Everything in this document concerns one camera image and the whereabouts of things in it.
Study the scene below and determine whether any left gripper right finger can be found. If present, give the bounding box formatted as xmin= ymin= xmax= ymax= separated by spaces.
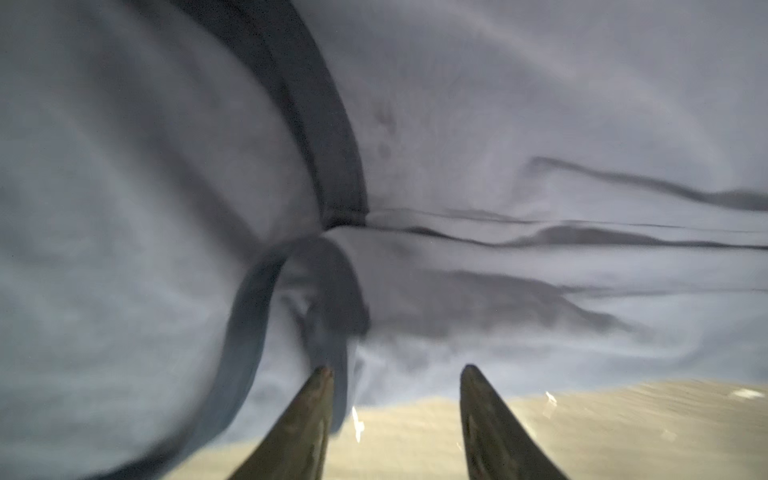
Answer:
xmin=460 ymin=364 xmax=567 ymax=480

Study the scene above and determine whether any blue-grey tank top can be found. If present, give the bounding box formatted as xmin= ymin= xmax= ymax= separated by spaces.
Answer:
xmin=1 ymin=1 xmax=767 ymax=479

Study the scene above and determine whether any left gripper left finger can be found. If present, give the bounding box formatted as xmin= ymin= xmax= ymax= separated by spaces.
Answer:
xmin=229 ymin=367 xmax=334 ymax=480

